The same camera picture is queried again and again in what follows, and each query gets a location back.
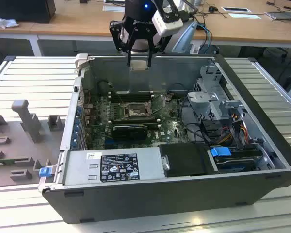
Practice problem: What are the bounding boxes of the green RAM stick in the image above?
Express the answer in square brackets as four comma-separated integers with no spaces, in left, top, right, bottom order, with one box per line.
[0,157,31,165]

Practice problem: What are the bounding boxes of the white framed desk hatch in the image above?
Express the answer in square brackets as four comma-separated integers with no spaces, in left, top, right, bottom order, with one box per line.
[220,6,252,13]
[102,4,126,12]

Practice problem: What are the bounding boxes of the metal CPU socket cover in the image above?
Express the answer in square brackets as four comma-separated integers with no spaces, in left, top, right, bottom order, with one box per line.
[150,93,166,115]

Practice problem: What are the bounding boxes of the thick black cable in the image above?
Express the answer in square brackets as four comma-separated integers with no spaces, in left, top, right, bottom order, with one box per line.
[180,96,210,146]

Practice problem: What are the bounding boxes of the grey plastic case handle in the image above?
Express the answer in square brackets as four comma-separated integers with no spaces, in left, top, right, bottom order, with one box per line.
[74,53,96,71]

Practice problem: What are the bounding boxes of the pale blue teach pendant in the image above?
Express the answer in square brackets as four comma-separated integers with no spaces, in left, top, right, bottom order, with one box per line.
[172,21,199,54]

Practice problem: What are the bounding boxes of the silver CPU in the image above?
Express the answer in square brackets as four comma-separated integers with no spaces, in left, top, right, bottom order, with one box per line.
[130,60,148,71]

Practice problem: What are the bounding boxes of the metal drive cage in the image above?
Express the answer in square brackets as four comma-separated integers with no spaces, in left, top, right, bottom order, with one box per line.
[186,65,248,122]

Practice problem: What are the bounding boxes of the pale blue paper sheet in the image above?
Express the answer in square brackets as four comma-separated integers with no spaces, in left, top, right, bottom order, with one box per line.
[228,12,263,20]

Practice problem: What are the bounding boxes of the blue case latch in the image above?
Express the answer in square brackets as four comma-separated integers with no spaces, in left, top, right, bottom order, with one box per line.
[38,167,52,177]

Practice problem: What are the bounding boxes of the blue cables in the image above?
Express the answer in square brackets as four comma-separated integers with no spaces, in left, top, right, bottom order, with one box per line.
[197,23,213,47]

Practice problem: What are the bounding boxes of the yellow red wire bundle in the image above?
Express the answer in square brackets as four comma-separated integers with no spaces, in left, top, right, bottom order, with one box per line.
[220,120,249,144]

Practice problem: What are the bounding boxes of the crumpled white paper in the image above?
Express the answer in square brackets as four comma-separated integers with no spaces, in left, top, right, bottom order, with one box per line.
[0,13,20,29]

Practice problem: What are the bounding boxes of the grey laptop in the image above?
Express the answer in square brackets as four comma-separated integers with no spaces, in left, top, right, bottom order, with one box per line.
[265,11,291,22]

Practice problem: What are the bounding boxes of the CPU socket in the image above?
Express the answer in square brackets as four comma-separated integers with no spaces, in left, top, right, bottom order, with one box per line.
[122,101,153,120]

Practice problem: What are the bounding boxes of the silver power supply unit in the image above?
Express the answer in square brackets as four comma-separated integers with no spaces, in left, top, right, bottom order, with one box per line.
[62,148,165,187]

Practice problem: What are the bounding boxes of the RAM slot with white clips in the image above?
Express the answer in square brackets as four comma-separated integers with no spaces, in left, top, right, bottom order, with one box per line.
[110,124,160,130]
[111,96,153,100]
[111,90,153,95]
[110,120,159,124]

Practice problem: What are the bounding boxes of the hard disk in blue carrier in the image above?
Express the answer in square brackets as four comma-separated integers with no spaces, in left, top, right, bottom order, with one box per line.
[210,145,262,173]

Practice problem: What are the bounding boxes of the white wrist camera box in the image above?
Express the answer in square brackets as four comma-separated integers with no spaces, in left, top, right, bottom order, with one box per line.
[151,8,184,38]

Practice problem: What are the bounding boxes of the grey parts rack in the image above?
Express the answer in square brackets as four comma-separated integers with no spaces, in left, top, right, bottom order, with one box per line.
[0,99,66,188]

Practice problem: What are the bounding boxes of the black PC case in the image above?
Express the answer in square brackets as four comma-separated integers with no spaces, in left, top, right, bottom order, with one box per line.
[37,53,291,225]

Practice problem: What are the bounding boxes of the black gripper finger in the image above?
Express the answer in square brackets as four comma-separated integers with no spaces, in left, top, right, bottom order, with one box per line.
[145,28,173,68]
[109,20,138,68]

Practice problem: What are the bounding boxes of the black computer tower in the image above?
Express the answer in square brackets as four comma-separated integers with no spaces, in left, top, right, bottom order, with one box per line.
[0,0,57,24]

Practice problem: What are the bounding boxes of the black plastic shroud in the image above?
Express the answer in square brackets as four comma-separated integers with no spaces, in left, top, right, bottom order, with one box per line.
[159,142,210,178]

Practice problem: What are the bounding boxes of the green motherboard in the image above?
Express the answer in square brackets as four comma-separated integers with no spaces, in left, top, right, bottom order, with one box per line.
[86,93,192,150]

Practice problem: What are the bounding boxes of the wooden desk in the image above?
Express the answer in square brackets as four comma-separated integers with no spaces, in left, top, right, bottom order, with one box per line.
[191,0,291,49]
[0,0,202,57]

